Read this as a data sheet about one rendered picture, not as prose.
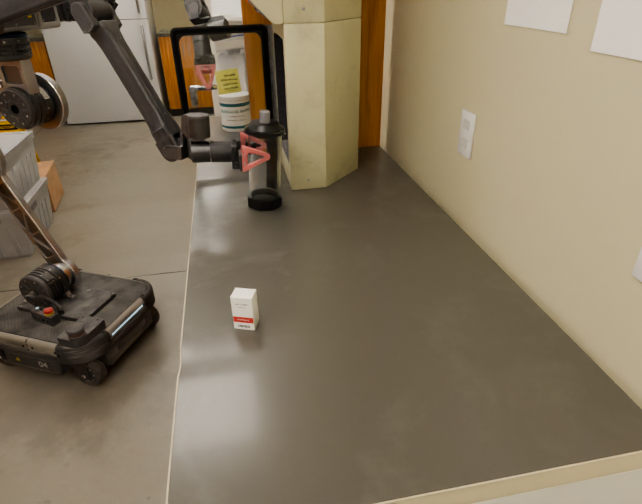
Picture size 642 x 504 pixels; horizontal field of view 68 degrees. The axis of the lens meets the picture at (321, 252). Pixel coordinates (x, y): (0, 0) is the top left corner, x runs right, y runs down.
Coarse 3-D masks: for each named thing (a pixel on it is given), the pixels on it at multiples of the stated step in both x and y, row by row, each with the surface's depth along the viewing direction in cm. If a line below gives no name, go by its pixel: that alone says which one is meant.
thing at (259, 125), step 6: (264, 114) 125; (252, 120) 128; (258, 120) 128; (264, 120) 125; (270, 120) 129; (252, 126) 125; (258, 126) 124; (264, 126) 124; (270, 126) 124; (276, 126) 126
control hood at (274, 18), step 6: (252, 0) 122; (258, 0) 122; (264, 0) 122; (270, 0) 122; (276, 0) 123; (258, 6) 123; (264, 6) 123; (270, 6) 123; (276, 6) 123; (264, 12) 123; (270, 12) 124; (276, 12) 124; (282, 12) 125; (270, 18) 124; (276, 18) 125; (282, 18) 125
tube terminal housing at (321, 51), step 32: (288, 0) 123; (320, 0) 125; (352, 0) 135; (288, 32) 127; (320, 32) 128; (352, 32) 140; (288, 64) 131; (320, 64) 132; (352, 64) 144; (288, 96) 135; (320, 96) 137; (352, 96) 149; (288, 128) 140; (320, 128) 141; (352, 128) 155; (320, 160) 146; (352, 160) 160
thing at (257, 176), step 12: (252, 132) 124; (264, 132) 124; (276, 132) 125; (252, 144) 127; (264, 144) 126; (276, 144) 127; (252, 156) 128; (276, 156) 129; (252, 168) 130; (264, 168) 129; (276, 168) 131; (252, 180) 132; (264, 180) 131; (276, 180) 133; (252, 192) 134; (264, 192) 133; (276, 192) 135
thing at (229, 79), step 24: (192, 48) 150; (216, 48) 152; (240, 48) 154; (192, 72) 153; (216, 72) 155; (240, 72) 157; (216, 96) 159; (240, 96) 161; (264, 96) 163; (216, 120) 162; (240, 120) 165
